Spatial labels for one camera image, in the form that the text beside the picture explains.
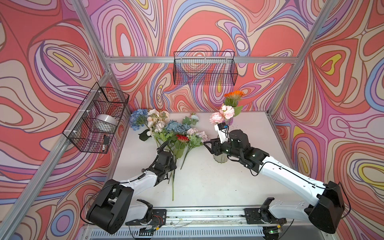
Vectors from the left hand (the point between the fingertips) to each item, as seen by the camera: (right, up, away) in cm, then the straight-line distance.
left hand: (175, 160), depth 91 cm
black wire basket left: (-39, +21, -18) cm, 48 cm away
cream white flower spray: (-15, +26, +15) cm, 34 cm away
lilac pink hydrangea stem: (+13, +14, 0) cm, 19 cm away
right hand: (+19, +12, -16) cm, 28 cm away
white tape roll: (-31, +23, -21) cm, 44 cm away
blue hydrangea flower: (-29, +27, +16) cm, 43 cm away
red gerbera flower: (+2, +6, +2) cm, 6 cm away
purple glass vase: (+37, +25, +15) cm, 47 cm away
